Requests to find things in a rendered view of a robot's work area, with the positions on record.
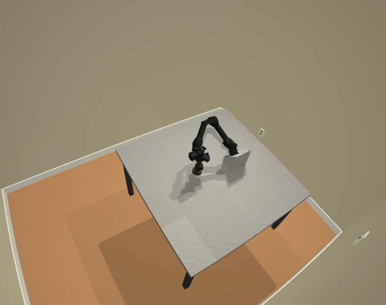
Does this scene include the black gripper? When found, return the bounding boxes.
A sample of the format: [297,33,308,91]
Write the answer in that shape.
[195,156,204,170]

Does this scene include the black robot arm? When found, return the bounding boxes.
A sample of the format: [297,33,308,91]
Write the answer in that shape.
[189,116,238,162]

